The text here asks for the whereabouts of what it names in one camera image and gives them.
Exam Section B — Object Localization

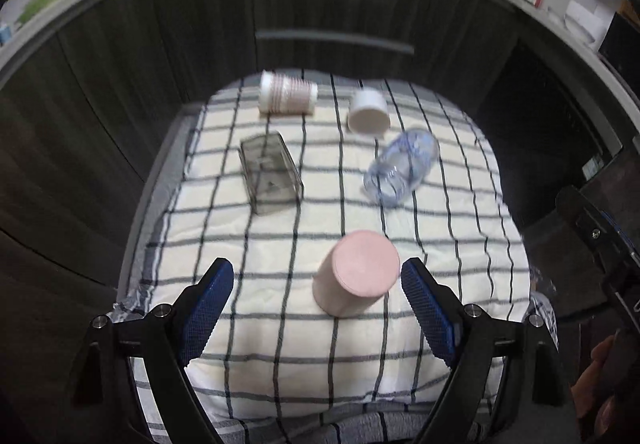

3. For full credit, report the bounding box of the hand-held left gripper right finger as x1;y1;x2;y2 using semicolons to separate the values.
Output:
400;257;572;444

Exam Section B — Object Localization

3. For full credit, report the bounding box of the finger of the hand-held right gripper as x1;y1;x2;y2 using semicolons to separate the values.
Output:
555;185;637;278

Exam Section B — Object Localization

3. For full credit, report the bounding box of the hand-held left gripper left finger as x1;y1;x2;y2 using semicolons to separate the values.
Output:
70;257;236;444

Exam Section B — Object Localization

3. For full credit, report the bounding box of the pink cup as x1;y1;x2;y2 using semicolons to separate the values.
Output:
312;231;400;317

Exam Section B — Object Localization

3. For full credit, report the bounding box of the clear plastic cup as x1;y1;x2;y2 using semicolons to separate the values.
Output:
363;127;441;208

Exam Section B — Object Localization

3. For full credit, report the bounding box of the grey transparent square cup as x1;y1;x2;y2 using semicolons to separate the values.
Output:
239;131;305;216

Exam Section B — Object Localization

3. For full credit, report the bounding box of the white cup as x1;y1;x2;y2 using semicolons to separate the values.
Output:
347;88;391;134

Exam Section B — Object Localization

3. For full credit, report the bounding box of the red striped paper cup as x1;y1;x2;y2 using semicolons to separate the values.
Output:
258;70;319;115

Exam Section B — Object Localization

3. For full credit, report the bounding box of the person's right hand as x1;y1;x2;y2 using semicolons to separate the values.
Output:
571;330;640;444

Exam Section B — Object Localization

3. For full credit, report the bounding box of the grey table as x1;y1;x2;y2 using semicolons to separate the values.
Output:
116;104;211;305

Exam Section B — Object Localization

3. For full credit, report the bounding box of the checkered white cloth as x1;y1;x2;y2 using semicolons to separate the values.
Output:
114;70;558;444

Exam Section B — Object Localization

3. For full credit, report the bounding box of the white paper box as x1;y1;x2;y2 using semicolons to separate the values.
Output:
563;0;617;45

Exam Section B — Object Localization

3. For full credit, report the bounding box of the dark wooden cabinet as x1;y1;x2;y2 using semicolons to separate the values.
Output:
0;0;640;325

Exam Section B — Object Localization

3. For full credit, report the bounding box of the grey cabinet handle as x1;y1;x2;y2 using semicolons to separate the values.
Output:
254;30;416;56

